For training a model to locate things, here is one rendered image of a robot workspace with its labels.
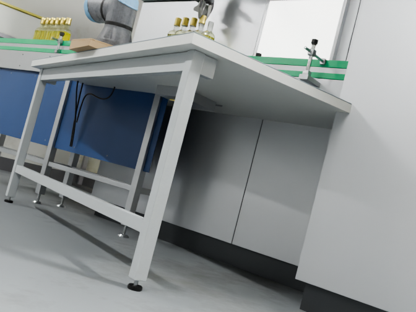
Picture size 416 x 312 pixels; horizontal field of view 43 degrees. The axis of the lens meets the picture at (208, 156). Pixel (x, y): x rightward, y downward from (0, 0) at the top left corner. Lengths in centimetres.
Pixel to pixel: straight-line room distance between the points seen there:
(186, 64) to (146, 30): 171
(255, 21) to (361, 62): 89
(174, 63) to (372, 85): 71
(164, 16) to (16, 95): 109
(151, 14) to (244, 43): 78
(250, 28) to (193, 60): 121
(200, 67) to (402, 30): 76
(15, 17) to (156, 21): 179
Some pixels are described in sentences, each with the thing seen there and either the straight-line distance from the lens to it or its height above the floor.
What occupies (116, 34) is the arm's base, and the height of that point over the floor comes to 84.
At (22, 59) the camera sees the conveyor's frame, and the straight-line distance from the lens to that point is 361.
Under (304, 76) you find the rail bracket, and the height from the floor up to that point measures 85.
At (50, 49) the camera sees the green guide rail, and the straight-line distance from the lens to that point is 343.
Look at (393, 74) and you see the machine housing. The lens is 193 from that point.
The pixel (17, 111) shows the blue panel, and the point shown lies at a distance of 353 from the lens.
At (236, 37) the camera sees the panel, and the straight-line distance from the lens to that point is 277.
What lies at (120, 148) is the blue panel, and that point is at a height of 41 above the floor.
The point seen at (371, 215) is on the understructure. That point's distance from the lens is 184.
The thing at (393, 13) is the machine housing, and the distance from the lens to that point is 201.
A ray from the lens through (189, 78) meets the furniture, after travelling 154.
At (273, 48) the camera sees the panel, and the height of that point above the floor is 106.
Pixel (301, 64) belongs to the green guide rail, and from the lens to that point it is 231.
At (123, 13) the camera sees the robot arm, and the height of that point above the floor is 93.
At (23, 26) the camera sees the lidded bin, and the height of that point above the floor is 123.
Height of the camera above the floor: 34
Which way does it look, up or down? 3 degrees up
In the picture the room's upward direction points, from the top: 14 degrees clockwise
